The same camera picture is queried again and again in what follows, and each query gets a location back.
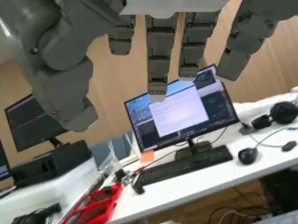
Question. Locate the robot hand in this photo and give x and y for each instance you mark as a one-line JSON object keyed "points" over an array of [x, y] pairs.
{"points": [[57, 66]]}

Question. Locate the black computer monitor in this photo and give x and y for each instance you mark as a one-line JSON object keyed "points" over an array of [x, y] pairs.
{"points": [[181, 113], [28, 126], [3, 163]]}

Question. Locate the orange sticky note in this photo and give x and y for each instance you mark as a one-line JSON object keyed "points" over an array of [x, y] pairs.
{"points": [[146, 156]]}

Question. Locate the black keyboard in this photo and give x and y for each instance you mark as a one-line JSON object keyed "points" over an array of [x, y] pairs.
{"points": [[186, 166]]}

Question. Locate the red tray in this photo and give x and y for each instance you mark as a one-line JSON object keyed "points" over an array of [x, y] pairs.
{"points": [[100, 203]]}

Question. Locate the white desk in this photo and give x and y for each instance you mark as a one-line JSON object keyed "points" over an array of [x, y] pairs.
{"points": [[213, 183]]}

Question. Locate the black computer mouse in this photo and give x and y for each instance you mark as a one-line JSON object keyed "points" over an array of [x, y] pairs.
{"points": [[247, 155]]}

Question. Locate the small black device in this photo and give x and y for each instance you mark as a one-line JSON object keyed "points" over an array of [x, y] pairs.
{"points": [[289, 145]]}

